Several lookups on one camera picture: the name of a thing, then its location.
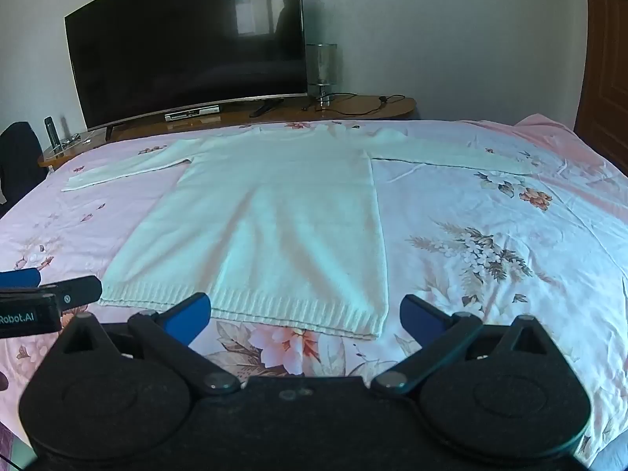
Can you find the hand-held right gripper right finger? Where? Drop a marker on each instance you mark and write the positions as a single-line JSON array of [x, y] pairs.
[[419, 318]]

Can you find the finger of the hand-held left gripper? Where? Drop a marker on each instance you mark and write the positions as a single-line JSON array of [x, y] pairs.
[[73, 292], [19, 278]]

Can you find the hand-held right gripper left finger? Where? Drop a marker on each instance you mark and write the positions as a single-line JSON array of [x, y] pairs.
[[189, 318]]

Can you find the white knit sweater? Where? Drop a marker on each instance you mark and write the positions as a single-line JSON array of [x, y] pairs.
[[274, 216]]

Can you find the pink floral bedsheet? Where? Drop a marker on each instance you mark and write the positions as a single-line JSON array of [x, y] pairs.
[[490, 216]]

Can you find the small metal object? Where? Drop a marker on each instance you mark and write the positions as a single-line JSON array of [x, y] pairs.
[[73, 140]]

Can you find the dark upright device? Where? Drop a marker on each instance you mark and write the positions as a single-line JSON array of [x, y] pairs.
[[50, 131]]

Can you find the silver set-top box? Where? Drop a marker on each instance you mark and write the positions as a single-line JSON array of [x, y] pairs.
[[192, 113]]

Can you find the wooden television cabinet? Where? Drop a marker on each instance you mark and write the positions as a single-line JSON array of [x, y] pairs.
[[363, 108]]

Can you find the glass table lamp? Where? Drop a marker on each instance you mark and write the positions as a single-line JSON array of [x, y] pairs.
[[321, 66]]

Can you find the black curved television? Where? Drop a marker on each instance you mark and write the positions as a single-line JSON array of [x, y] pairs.
[[186, 34]]

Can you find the brown wooden door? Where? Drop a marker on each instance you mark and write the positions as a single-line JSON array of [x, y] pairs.
[[606, 68]]

